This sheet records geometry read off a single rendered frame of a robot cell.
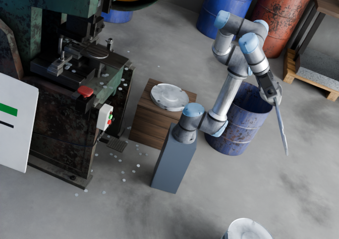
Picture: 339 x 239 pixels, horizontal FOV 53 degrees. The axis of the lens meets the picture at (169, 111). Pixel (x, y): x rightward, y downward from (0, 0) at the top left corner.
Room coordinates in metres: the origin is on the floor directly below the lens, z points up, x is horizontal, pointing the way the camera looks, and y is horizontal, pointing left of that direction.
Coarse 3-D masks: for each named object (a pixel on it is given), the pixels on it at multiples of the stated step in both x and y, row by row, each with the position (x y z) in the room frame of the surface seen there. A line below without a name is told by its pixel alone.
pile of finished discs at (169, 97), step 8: (152, 88) 2.09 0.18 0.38; (160, 88) 2.13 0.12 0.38; (168, 88) 2.16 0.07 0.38; (176, 88) 2.20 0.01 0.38; (152, 96) 1.99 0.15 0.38; (160, 96) 2.03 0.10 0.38; (168, 96) 2.05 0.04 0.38; (176, 96) 2.09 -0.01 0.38; (184, 96) 2.13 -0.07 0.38; (160, 104) 1.94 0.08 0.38; (168, 104) 1.96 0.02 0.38; (176, 104) 2.00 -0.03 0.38; (184, 104) 2.03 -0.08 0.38
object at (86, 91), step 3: (81, 87) 1.32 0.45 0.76; (84, 87) 1.33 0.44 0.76; (87, 87) 1.34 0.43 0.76; (78, 90) 1.29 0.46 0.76; (81, 90) 1.30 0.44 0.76; (84, 90) 1.31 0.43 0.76; (87, 90) 1.32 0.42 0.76; (90, 90) 1.32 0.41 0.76; (81, 93) 1.29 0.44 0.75; (84, 93) 1.29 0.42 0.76; (87, 93) 1.29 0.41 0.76; (90, 93) 1.30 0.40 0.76; (84, 96) 1.31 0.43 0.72; (87, 96) 1.29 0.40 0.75
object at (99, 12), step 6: (102, 0) 1.72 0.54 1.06; (72, 18) 1.59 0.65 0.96; (78, 18) 1.59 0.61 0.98; (96, 18) 1.66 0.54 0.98; (102, 18) 1.69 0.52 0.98; (66, 24) 1.60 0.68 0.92; (72, 24) 1.59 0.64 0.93; (78, 24) 1.59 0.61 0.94; (84, 24) 1.58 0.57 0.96; (90, 24) 1.61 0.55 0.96; (96, 24) 1.61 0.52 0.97; (102, 24) 1.68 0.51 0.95; (72, 30) 1.59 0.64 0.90; (78, 30) 1.59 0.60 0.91; (84, 30) 1.58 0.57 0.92; (90, 30) 1.61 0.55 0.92; (96, 30) 1.61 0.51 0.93
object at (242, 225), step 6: (234, 222) 1.27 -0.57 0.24; (240, 222) 1.28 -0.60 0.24; (246, 222) 1.30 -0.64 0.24; (228, 228) 1.21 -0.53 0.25; (234, 228) 1.23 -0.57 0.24; (240, 228) 1.24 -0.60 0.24; (246, 228) 1.26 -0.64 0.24; (252, 228) 1.27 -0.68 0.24; (258, 228) 1.29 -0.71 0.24; (264, 228) 1.30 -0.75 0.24; (228, 234) 1.18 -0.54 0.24; (234, 234) 1.19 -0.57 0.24; (240, 234) 1.20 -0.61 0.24; (246, 234) 1.21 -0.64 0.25; (252, 234) 1.23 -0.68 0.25; (258, 234) 1.25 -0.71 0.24; (264, 234) 1.26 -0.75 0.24; (270, 234) 1.27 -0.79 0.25
